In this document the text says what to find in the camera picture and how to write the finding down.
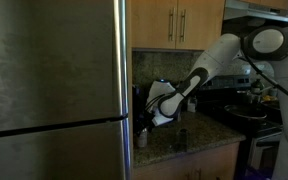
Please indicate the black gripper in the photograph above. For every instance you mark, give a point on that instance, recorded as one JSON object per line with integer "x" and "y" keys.
{"x": 143, "y": 120}

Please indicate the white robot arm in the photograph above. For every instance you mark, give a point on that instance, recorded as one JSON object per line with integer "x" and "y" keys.
{"x": 269, "y": 43}

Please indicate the black coffee maker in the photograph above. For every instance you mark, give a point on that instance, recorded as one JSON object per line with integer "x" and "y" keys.
{"x": 137, "y": 110}

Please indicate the small white salt box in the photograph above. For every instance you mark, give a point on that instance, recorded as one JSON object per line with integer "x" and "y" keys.
{"x": 191, "y": 105}

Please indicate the black kitchen stove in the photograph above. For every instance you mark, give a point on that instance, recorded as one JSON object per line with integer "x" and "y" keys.
{"x": 228, "y": 100}

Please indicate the stainless steel refrigerator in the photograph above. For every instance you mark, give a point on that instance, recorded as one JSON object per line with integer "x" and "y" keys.
{"x": 63, "y": 90}

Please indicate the wooden lower cabinet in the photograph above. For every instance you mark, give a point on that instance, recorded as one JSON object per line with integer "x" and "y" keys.
{"x": 213, "y": 164}

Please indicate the wooden cabinet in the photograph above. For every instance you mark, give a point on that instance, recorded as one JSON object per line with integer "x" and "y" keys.
{"x": 176, "y": 24}
{"x": 213, "y": 164}

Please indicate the wooden upper cabinet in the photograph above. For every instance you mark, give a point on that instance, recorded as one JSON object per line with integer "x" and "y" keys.
{"x": 176, "y": 24}

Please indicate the black frying pan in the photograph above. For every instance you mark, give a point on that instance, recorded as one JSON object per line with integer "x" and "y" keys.
{"x": 245, "y": 111}

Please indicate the range hood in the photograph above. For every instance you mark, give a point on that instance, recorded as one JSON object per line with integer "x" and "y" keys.
{"x": 265, "y": 9}

